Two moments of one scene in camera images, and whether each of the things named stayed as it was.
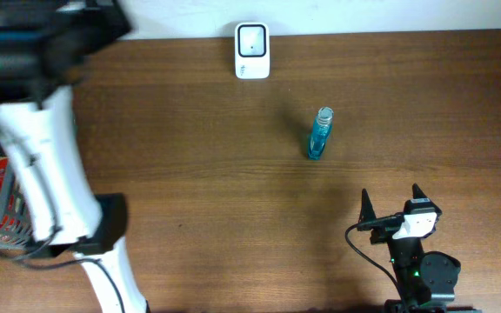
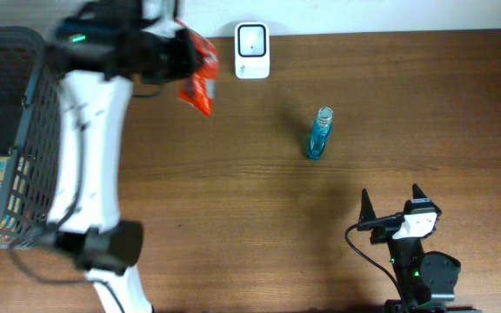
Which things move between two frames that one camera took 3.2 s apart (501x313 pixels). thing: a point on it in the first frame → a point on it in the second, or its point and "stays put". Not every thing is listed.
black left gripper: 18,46 → 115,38
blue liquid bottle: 320,133 stays put
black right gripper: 381,231 stays put
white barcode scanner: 252,50 stays put
